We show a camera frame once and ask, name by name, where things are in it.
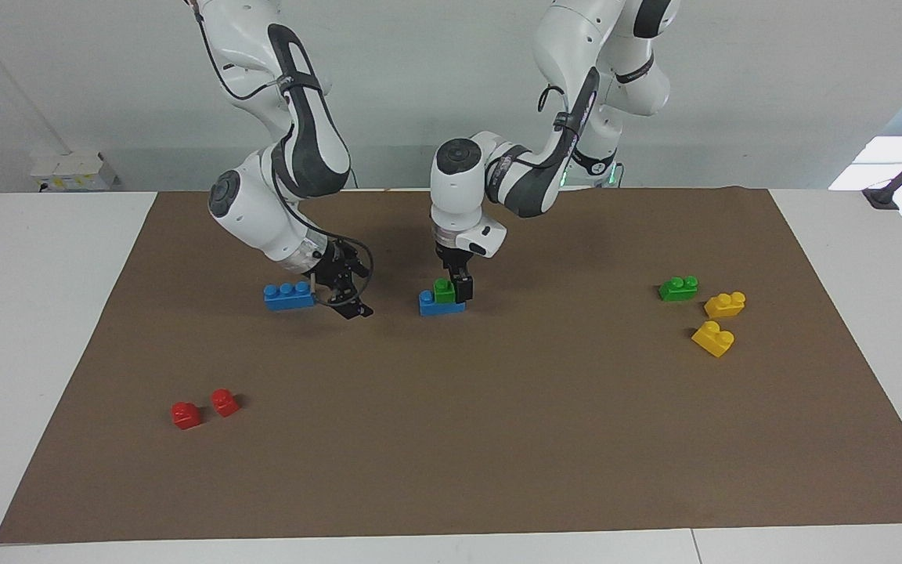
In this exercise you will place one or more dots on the white wall box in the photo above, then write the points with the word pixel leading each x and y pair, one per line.
pixel 67 168

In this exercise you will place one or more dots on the blue three-stud toy block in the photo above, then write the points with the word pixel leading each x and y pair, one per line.
pixel 286 297
pixel 437 305

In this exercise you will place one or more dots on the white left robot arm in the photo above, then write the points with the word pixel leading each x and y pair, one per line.
pixel 459 188

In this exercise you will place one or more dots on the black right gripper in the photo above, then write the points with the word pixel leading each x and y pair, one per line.
pixel 337 270

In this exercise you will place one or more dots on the yellow two-stud toy block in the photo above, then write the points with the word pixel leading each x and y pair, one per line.
pixel 724 305
pixel 712 339

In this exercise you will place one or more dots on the red one-stud toy block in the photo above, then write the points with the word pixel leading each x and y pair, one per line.
pixel 185 415
pixel 225 403

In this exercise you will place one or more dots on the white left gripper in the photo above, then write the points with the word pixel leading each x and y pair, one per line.
pixel 478 237

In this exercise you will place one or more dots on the green two-stud toy block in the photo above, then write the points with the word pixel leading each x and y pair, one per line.
pixel 676 290
pixel 444 293

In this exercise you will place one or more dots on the brown paper table mat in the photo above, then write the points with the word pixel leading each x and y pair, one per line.
pixel 498 439

